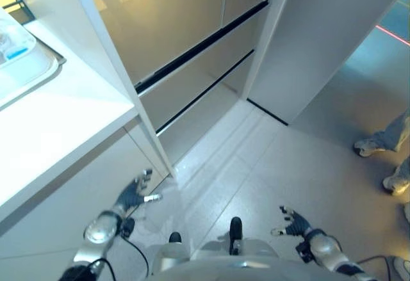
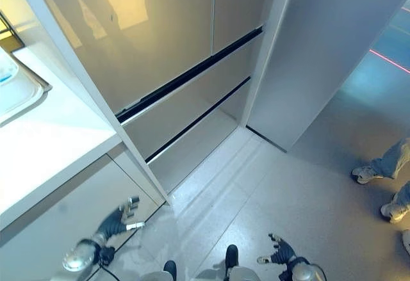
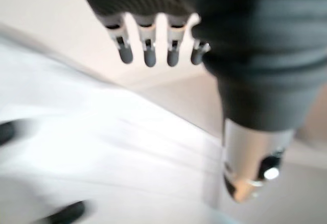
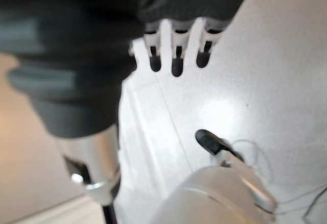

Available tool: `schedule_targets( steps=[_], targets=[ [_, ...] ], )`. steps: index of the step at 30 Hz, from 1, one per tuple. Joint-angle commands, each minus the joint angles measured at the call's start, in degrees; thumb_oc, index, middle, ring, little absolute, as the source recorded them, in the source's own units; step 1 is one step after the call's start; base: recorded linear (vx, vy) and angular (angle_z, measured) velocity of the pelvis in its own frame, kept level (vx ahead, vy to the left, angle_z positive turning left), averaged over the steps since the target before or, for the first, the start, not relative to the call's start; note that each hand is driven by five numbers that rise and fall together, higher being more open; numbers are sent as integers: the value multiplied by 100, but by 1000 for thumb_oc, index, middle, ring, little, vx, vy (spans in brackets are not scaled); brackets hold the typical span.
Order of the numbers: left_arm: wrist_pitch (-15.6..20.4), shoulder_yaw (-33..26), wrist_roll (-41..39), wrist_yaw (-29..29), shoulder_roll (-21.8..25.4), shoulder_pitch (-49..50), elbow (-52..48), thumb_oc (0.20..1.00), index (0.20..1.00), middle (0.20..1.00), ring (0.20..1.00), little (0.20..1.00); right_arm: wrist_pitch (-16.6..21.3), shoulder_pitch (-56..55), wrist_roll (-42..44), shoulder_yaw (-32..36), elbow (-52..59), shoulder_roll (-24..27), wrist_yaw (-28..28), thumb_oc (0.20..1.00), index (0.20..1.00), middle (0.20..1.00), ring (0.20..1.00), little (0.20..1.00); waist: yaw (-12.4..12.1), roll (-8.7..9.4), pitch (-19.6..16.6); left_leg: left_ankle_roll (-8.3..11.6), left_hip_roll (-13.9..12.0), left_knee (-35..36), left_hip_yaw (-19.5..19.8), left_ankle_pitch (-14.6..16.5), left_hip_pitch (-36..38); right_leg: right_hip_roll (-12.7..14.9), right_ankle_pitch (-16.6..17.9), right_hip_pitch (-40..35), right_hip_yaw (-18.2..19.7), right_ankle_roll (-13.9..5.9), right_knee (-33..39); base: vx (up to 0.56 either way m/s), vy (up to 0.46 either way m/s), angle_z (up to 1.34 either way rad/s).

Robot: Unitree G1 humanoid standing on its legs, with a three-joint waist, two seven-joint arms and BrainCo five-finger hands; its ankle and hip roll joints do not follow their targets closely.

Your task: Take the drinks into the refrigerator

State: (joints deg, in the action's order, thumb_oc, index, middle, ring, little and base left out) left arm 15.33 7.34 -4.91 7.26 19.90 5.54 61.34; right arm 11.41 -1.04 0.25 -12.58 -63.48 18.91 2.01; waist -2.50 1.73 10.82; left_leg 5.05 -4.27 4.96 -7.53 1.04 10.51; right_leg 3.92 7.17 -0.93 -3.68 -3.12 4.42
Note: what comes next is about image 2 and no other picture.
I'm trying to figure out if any person's leg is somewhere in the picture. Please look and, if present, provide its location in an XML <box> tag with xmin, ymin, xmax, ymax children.
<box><xmin>368</xmin><ymin>138</ymin><xmax>410</xmax><ymax>180</ymax></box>
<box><xmin>393</xmin><ymin>181</ymin><xmax>410</xmax><ymax>207</ymax></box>

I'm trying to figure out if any beige refrigerator drawer deep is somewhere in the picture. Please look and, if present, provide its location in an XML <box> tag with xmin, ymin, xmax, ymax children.
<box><xmin>147</xmin><ymin>81</ymin><xmax>252</xmax><ymax>195</ymax></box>

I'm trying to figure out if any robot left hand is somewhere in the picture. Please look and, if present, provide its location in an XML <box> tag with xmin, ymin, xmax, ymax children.
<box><xmin>95</xmin><ymin>196</ymin><xmax>144</xmax><ymax>240</ymax></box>

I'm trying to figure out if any person's shoe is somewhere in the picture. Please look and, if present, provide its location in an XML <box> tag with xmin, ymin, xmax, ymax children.
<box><xmin>380</xmin><ymin>202</ymin><xmax>410</xmax><ymax>225</ymax></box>
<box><xmin>351</xmin><ymin>165</ymin><xmax>384</xmax><ymax>185</ymax></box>

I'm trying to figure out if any robot left leg silver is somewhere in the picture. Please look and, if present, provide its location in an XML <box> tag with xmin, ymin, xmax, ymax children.
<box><xmin>140</xmin><ymin>271</ymin><xmax>168</xmax><ymax>281</ymax></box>

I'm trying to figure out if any robot right leg silver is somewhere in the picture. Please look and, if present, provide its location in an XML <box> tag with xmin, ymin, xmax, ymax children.
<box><xmin>224</xmin><ymin>265</ymin><xmax>258</xmax><ymax>281</ymax></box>

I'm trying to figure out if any black metal rack frame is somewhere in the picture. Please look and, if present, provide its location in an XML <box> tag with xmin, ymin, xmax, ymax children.
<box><xmin>0</xmin><ymin>10</ymin><xmax>26</xmax><ymax>53</ymax></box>

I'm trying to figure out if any robot right foot dark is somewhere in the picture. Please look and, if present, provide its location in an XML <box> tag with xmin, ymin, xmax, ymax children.
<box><xmin>225</xmin><ymin>245</ymin><xmax>240</xmax><ymax>269</ymax></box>

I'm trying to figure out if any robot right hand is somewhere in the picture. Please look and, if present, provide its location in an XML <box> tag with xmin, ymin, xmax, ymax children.
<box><xmin>257</xmin><ymin>233</ymin><xmax>298</xmax><ymax>265</ymax></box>

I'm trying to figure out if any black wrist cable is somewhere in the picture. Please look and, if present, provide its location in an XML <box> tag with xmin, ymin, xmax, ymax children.
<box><xmin>98</xmin><ymin>260</ymin><xmax>129</xmax><ymax>281</ymax></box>

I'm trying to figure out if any beige refrigerator drawer shallow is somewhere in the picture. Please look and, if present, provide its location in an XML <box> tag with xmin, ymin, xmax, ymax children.
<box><xmin>120</xmin><ymin>36</ymin><xmax>263</xmax><ymax>163</ymax></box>

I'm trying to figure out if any narrow beige refrigerator door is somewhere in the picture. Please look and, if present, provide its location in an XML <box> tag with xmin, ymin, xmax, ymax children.
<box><xmin>211</xmin><ymin>0</ymin><xmax>280</xmax><ymax>58</ymax></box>

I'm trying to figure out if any tall white cabinet panel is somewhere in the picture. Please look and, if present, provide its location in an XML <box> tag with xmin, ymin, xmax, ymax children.
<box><xmin>245</xmin><ymin>0</ymin><xmax>410</xmax><ymax>153</ymax></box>

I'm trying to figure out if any robot left foot dark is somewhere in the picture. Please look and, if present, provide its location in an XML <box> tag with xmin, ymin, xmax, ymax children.
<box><xmin>163</xmin><ymin>259</ymin><xmax>178</xmax><ymax>281</ymax></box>

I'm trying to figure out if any robot leg silver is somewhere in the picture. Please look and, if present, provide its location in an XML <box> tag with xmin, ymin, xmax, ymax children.
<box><xmin>140</xmin><ymin>271</ymin><xmax>168</xmax><ymax>281</ymax></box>
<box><xmin>224</xmin><ymin>265</ymin><xmax>258</xmax><ymax>281</ymax></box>

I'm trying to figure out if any wide beige refrigerator door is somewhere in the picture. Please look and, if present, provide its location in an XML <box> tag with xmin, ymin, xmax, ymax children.
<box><xmin>28</xmin><ymin>0</ymin><xmax>216</xmax><ymax>115</ymax></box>

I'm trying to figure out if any white kitchen sink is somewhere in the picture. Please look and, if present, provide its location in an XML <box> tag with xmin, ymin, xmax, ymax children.
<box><xmin>0</xmin><ymin>46</ymin><xmax>53</xmax><ymax>127</ymax></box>

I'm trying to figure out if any glossy white counter cabinet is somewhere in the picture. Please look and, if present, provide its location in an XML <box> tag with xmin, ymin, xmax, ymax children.
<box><xmin>0</xmin><ymin>152</ymin><xmax>167</xmax><ymax>281</ymax></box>

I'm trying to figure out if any white container blue print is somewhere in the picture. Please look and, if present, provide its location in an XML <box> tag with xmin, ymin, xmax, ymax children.
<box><xmin>0</xmin><ymin>50</ymin><xmax>21</xmax><ymax>87</ymax></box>

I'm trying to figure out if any robot foot dark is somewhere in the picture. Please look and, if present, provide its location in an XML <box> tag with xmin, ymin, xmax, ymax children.
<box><xmin>225</xmin><ymin>245</ymin><xmax>240</xmax><ymax>269</ymax></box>
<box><xmin>163</xmin><ymin>259</ymin><xmax>178</xmax><ymax>281</ymax></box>

